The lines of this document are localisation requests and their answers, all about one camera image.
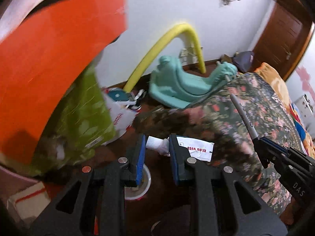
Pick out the white paper packet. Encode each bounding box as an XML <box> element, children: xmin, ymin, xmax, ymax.
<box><xmin>145</xmin><ymin>135</ymin><xmax>215</xmax><ymax>163</ymax></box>

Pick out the white trash cup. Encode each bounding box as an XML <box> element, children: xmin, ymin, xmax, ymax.
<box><xmin>124</xmin><ymin>165</ymin><xmax>152</xmax><ymax>201</ymax></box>

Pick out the wall power socket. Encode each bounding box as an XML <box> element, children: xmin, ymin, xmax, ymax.
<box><xmin>179</xmin><ymin>47</ymin><xmax>200</xmax><ymax>65</ymax></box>

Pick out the green leafy bag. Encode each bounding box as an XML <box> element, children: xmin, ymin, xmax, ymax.
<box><xmin>31</xmin><ymin>63</ymin><xmax>117</xmax><ymax>175</ymax></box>

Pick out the white towel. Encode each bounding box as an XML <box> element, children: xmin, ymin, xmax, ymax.
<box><xmin>0</xmin><ymin>0</ymin><xmax>82</xmax><ymax>42</ymax></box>

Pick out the cardboard box by bed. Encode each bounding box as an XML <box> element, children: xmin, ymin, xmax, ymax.
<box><xmin>220</xmin><ymin>54</ymin><xmax>233</xmax><ymax>63</ymax></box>

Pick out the floral bed quilt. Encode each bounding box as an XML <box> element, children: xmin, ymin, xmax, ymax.
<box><xmin>133</xmin><ymin>73</ymin><xmax>302</xmax><ymax>214</ymax></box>

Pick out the white storage box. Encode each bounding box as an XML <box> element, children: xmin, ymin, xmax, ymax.
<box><xmin>294</xmin><ymin>94</ymin><xmax>314</xmax><ymax>118</ymax></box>

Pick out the white wardrobe with hearts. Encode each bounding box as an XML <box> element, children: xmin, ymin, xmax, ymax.
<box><xmin>286</xmin><ymin>32</ymin><xmax>315</xmax><ymax>104</ymax></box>

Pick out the orange box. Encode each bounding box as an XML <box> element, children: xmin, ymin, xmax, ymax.
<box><xmin>1</xmin><ymin>0</ymin><xmax>126</xmax><ymax>166</ymax></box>

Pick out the teal plastic ride-on toy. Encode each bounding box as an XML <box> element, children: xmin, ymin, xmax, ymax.
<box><xmin>149</xmin><ymin>55</ymin><xmax>238</xmax><ymax>109</ymax></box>

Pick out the orange yellow blanket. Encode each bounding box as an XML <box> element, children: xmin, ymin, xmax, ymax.
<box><xmin>254</xmin><ymin>62</ymin><xmax>291</xmax><ymax>111</ymax></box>

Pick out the brown wooden door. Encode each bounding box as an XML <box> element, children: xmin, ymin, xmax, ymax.
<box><xmin>250</xmin><ymin>0</ymin><xmax>314</xmax><ymax>80</ymax></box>

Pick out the yellow foam tube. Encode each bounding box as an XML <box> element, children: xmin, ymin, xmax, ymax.
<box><xmin>123</xmin><ymin>23</ymin><xmax>207</xmax><ymax>92</ymax></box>

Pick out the dark blue backpack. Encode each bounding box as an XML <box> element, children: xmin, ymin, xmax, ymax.
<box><xmin>232</xmin><ymin>51</ymin><xmax>254</xmax><ymax>73</ymax></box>

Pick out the grey marker pen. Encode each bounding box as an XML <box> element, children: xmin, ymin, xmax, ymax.
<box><xmin>230</xmin><ymin>94</ymin><xmax>258</xmax><ymax>140</ymax></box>

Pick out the white plastic shopping bag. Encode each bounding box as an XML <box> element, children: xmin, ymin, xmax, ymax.
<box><xmin>102</xmin><ymin>87</ymin><xmax>146</xmax><ymax>146</ymax></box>

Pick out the colourful patchwork blanket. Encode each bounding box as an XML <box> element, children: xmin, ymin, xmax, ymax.
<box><xmin>290</xmin><ymin>103</ymin><xmax>314</xmax><ymax>159</ymax></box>

